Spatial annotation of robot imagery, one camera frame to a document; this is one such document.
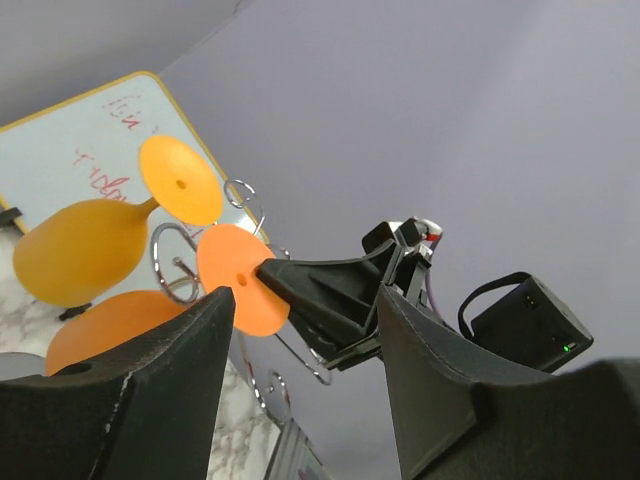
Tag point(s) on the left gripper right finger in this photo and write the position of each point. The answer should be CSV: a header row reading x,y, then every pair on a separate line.
x,y
461,412

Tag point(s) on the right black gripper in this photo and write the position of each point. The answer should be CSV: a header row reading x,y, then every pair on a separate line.
x,y
333,302

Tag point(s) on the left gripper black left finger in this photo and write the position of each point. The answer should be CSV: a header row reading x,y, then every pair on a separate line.
x,y
143,410

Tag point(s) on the orange plastic wine glass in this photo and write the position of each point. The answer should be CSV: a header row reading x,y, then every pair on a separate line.
x,y
109,324

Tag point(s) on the yellow plastic wine glass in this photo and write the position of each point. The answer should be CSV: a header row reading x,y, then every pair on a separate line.
x,y
87,248

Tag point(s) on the chrome wine glass rack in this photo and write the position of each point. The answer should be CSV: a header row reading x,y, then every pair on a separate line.
x,y
229,255

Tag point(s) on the whiteboard with yellow frame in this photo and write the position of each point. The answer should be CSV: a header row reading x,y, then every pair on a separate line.
x,y
87,147

